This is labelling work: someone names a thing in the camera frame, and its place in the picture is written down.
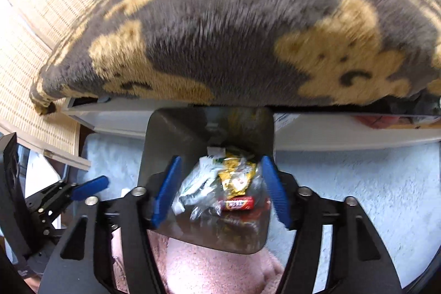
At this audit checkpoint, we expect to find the dark trash bin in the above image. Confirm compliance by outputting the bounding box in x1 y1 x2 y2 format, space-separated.
138 107 274 254

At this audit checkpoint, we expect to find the white plastic wrap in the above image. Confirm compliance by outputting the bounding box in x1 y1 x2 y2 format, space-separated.
190 199 222 222

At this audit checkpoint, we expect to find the white green paper package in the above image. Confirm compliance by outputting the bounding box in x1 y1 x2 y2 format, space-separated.
171 156 223 216

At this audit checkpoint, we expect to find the red cylindrical can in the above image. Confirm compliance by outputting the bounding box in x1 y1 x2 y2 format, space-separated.
220 196 255 211

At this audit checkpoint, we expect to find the yellow snack wrapper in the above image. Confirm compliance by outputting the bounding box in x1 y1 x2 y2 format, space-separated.
217 157 256 199

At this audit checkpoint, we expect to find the teddy bear pattern blanket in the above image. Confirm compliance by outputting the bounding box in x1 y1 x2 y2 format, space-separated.
29 0 440 115

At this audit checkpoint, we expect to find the woven bamboo folding screen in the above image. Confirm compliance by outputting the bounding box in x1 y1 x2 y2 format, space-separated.
1 0 94 169

